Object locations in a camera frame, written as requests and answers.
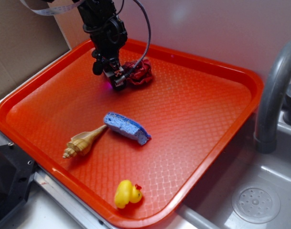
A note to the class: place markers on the brown cardboard panel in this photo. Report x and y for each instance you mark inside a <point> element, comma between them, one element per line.
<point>28,43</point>

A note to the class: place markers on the black metal bracket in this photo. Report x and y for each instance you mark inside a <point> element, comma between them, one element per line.
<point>16,174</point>

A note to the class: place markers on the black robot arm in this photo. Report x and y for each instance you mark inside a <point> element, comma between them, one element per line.
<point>94,13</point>

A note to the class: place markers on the orange plastic tray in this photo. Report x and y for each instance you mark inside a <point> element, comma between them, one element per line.
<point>192,108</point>

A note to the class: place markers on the yellow rubber duck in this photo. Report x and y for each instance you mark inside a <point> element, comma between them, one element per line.
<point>127,193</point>

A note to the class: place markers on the beige conch seashell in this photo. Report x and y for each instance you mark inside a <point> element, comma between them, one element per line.
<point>81,144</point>

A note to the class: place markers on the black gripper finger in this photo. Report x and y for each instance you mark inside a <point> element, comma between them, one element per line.
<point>115,74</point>
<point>98,65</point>

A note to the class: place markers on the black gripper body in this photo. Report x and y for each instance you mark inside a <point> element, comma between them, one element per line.
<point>108,39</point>

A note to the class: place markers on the grey toy faucet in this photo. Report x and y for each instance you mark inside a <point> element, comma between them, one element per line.
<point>272,100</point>

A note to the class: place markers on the grey toy sink basin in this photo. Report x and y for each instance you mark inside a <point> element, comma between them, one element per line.
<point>208,205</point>

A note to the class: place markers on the blue sponge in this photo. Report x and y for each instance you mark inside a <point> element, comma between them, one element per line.
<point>126,127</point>

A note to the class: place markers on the sink drain cover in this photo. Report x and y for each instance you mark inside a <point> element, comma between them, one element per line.
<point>255,203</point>

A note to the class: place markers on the red cloth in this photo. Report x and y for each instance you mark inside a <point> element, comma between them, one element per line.
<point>142,74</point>

